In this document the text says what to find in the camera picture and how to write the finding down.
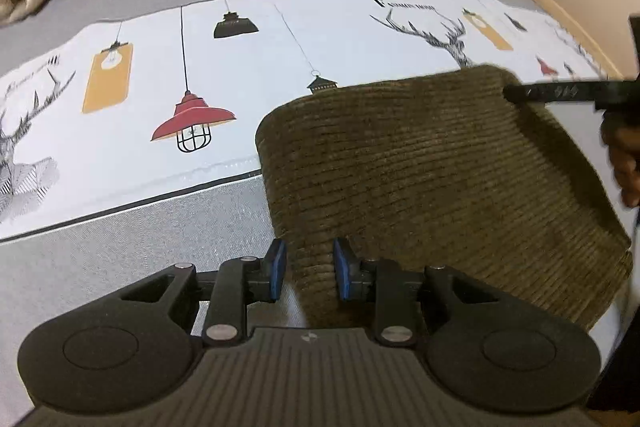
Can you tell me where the person's right hand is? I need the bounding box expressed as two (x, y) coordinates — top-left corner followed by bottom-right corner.
(601, 112), (640, 208)

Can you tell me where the grey printed bed sheet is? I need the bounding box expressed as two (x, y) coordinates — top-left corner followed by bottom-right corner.
(1, 0), (637, 426)

